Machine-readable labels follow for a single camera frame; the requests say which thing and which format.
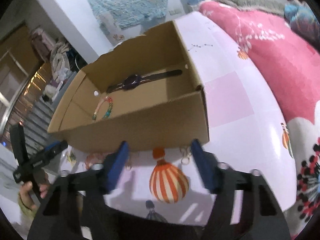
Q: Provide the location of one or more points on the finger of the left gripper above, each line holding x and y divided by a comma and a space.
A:
55, 148

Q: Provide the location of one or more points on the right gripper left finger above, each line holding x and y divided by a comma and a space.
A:
74, 198

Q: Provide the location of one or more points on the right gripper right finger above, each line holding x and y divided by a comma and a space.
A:
245, 206

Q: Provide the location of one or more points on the pink and black watch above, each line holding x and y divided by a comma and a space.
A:
135, 80

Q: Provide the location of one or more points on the person's left hand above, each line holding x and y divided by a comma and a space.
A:
26, 190

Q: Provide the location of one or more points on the pile of clothes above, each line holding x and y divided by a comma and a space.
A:
58, 53

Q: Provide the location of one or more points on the brown cardboard box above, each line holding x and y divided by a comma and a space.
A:
166, 113

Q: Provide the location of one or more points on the pink floral blanket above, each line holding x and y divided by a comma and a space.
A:
290, 66

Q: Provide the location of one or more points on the blue patterned blanket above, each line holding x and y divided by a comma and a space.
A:
302, 21

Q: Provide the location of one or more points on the grey fuzzy blanket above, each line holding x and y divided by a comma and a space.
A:
268, 6

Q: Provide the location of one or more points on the blue patterned wall cloth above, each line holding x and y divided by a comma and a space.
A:
130, 1

